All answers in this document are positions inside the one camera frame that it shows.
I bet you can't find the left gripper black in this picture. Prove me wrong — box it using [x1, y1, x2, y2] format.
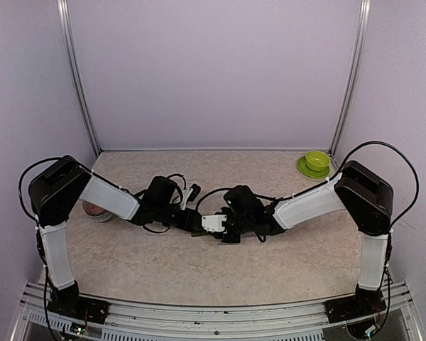
[155, 203, 200, 234]

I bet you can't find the green weekly pill organizer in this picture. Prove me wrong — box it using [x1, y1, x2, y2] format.
[191, 230, 208, 237]

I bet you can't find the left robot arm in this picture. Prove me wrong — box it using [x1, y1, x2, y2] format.
[23, 156, 202, 316]

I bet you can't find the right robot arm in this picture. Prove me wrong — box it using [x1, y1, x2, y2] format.
[210, 161, 394, 315]

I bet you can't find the green saucer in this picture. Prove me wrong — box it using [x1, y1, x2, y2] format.
[297, 156, 330, 178]

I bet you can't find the red patterned white bowl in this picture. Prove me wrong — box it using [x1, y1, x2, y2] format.
[82, 201, 113, 222]

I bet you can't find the green bowl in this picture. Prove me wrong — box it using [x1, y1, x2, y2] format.
[305, 151, 331, 172]

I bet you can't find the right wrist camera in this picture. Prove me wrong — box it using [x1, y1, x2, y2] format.
[201, 214, 227, 233]

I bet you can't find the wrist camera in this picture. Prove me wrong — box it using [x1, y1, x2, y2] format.
[201, 214, 227, 233]
[180, 183, 201, 210]

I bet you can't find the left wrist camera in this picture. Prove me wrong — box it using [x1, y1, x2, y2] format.
[180, 183, 201, 210]

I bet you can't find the front aluminium rail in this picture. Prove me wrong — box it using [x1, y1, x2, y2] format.
[7, 282, 426, 340]

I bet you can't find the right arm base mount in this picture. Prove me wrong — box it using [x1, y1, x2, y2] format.
[324, 296, 386, 323]

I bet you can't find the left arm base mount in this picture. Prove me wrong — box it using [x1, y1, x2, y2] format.
[47, 296, 110, 325]

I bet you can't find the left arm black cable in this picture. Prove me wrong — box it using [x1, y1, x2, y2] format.
[18, 157, 65, 221]

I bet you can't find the right aluminium frame post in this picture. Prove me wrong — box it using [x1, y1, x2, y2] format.
[329, 0, 371, 158]

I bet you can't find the aluminium frame post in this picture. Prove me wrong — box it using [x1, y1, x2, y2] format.
[329, 0, 371, 158]
[57, 0, 102, 158]

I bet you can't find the left aluminium frame post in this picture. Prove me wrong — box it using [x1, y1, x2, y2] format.
[57, 0, 102, 158]

